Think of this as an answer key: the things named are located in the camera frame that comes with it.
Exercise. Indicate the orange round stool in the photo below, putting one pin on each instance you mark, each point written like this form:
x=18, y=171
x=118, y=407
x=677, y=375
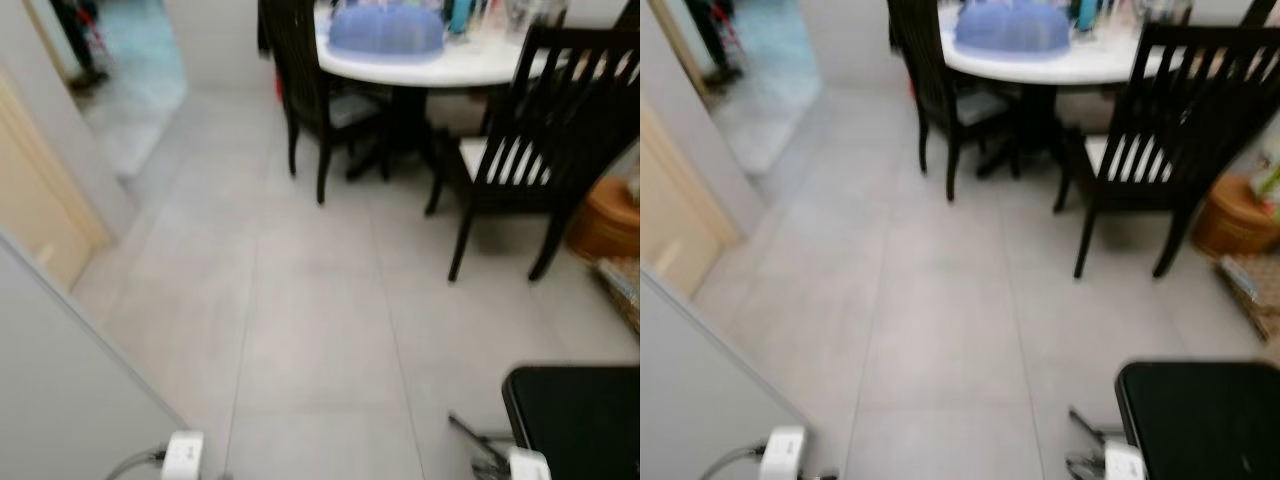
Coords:
x=610, y=225
x=1235, y=220

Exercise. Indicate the teal bottle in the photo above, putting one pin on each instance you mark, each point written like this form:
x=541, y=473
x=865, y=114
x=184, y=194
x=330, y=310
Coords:
x=1086, y=15
x=460, y=18

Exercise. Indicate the patterned woven box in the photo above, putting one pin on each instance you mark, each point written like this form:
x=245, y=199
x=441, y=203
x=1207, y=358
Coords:
x=622, y=295
x=1255, y=295

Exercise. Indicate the grey panel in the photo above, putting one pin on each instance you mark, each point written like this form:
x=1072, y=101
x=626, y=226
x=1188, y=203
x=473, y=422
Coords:
x=60, y=390
x=700, y=400

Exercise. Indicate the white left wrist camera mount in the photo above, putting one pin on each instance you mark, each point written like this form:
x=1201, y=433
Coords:
x=185, y=458
x=783, y=455

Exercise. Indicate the blue food cover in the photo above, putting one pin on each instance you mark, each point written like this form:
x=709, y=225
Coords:
x=1010, y=35
x=385, y=35

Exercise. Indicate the dark wooden chair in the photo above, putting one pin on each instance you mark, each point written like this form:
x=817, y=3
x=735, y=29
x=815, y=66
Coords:
x=1262, y=10
x=630, y=12

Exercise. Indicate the dark stand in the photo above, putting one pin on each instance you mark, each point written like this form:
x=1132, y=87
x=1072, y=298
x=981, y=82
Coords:
x=75, y=30
x=712, y=35

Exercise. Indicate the white round table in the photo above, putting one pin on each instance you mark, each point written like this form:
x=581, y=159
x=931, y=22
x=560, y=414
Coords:
x=1050, y=68
x=420, y=70

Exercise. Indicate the green and white item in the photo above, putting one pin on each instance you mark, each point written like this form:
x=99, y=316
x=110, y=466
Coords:
x=1268, y=185

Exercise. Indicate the beige wooden door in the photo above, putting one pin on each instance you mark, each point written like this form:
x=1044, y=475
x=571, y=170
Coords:
x=35, y=200
x=675, y=220

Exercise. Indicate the dark chair white cushion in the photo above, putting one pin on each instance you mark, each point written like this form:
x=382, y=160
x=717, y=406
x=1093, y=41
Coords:
x=1210, y=110
x=590, y=110

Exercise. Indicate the dark chair grey cushion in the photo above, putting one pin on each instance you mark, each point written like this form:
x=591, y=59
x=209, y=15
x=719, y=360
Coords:
x=300, y=60
x=925, y=60

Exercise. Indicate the clear glass container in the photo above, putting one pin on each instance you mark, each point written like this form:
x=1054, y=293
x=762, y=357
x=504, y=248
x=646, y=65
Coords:
x=1150, y=12
x=525, y=20

